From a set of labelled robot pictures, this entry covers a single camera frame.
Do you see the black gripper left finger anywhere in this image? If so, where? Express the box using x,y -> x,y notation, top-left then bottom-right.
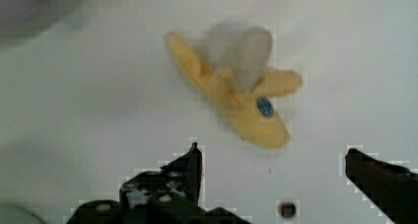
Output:
66,143 -> 250,224

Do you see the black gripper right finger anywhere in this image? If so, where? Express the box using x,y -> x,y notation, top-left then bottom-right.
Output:
344,148 -> 418,224

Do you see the peeled toy banana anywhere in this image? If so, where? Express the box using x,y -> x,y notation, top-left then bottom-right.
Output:
168,27 -> 303,148

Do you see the grey oval plate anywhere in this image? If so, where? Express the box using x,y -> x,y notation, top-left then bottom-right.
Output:
1,0 -> 85,51

